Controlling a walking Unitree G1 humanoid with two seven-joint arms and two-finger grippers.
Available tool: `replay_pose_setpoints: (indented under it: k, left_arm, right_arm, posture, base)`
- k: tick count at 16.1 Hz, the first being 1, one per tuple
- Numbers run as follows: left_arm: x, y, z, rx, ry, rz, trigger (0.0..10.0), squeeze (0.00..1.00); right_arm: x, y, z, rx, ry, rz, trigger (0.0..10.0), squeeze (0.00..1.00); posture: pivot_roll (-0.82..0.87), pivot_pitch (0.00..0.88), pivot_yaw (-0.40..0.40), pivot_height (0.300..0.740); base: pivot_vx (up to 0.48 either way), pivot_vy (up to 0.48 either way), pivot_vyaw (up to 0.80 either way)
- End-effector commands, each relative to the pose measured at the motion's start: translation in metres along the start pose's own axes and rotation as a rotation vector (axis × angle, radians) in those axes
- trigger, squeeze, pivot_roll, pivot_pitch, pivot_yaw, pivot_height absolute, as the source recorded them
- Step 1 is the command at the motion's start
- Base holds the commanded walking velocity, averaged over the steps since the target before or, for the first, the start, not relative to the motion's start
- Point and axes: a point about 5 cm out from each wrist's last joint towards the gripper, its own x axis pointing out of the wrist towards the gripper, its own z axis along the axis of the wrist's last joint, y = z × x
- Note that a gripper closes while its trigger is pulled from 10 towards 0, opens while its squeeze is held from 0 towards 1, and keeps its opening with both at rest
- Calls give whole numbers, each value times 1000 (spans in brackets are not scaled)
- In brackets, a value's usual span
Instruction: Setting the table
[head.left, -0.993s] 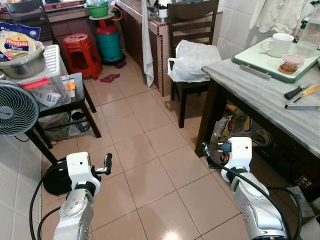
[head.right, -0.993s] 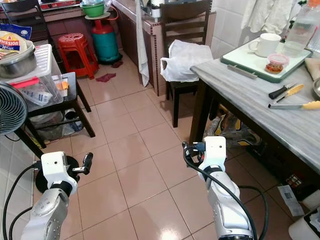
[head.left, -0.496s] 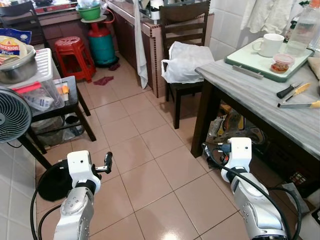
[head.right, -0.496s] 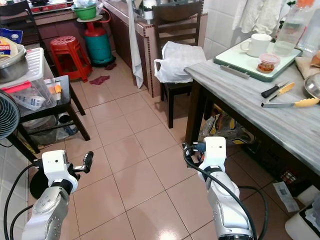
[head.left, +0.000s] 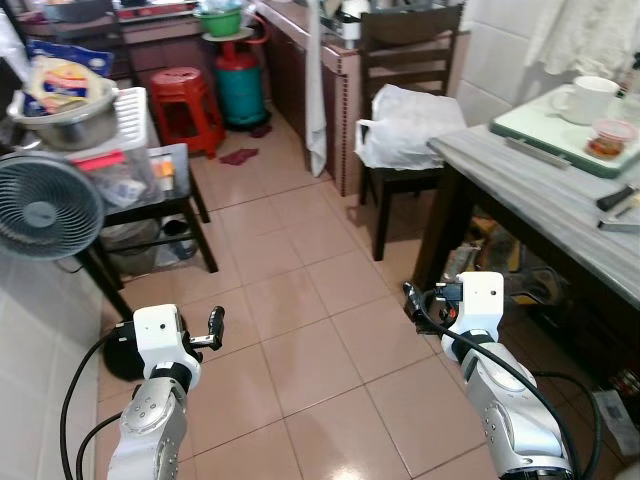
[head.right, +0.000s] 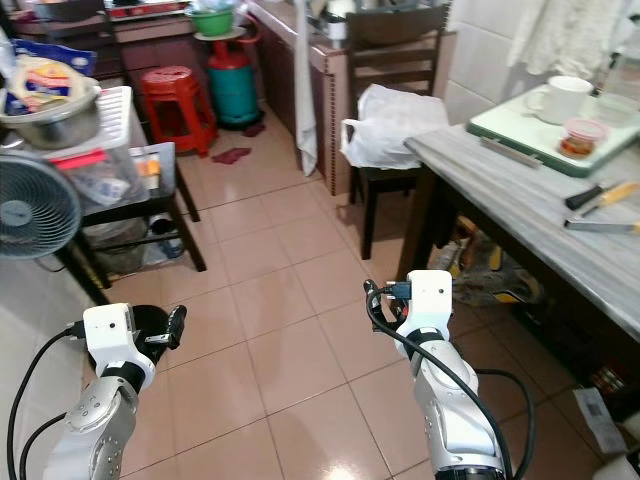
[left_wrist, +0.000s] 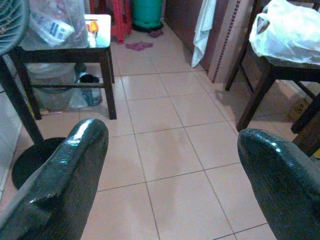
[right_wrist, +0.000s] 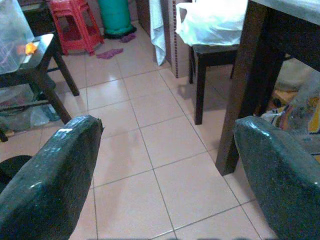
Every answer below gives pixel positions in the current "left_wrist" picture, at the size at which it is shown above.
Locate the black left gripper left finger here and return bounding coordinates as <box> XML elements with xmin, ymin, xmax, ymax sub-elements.
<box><xmin>0</xmin><ymin>118</ymin><xmax>109</xmax><ymax>240</ymax></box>

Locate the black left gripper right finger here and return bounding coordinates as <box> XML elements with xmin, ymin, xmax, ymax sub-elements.
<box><xmin>237</xmin><ymin>128</ymin><xmax>320</xmax><ymax>240</ymax></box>

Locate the dark wooden chair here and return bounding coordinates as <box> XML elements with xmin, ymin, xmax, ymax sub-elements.
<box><xmin>224</xmin><ymin>0</ymin><xmax>320</xmax><ymax>135</ymax></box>

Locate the clear plastic bucket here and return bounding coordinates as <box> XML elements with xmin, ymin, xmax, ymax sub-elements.
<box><xmin>26</xmin><ymin>62</ymin><xmax>77</xmax><ymax>112</ymax></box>

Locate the dark plastic jug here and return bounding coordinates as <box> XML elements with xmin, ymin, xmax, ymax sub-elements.
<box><xmin>79</xmin><ymin>73</ymin><xmax>103</xmax><ymax>106</ymax></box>

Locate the black standing fan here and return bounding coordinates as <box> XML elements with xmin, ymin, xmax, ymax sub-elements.
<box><xmin>0</xmin><ymin>0</ymin><xmax>67</xmax><ymax>190</ymax></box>

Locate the dark wooden stool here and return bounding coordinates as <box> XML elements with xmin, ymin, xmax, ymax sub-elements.
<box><xmin>2</xmin><ymin>14</ymin><xmax>118</xmax><ymax>120</ymax></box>

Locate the white plastic bag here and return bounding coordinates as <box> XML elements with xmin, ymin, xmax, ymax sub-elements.
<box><xmin>249</xmin><ymin>0</ymin><xmax>320</xmax><ymax>65</ymax></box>

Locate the brown wooden cabinet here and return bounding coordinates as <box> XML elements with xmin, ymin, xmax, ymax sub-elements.
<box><xmin>164</xmin><ymin>0</ymin><xmax>256</xmax><ymax>84</ymax></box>

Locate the purple floor rag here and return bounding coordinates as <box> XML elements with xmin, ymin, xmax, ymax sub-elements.
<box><xmin>124</xmin><ymin>41</ymin><xmax>154</xmax><ymax>52</ymax></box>

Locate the clear plastic bag with packets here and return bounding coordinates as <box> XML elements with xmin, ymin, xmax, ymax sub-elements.
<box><xmin>19</xmin><ymin>0</ymin><xmax>90</xmax><ymax>51</ymax></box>

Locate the white hanging towel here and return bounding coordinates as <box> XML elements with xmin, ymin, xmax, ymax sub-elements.
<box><xmin>191</xmin><ymin>0</ymin><xmax>217</xmax><ymax>68</ymax></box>

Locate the red plastic stool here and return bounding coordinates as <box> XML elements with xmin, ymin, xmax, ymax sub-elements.
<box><xmin>89</xmin><ymin>0</ymin><xmax>133</xmax><ymax>44</ymax></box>

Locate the green gas cylinder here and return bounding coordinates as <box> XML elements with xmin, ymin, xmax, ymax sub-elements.
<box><xmin>131</xmin><ymin>0</ymin><xmax>165</xmax><ymax>32</ymax></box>

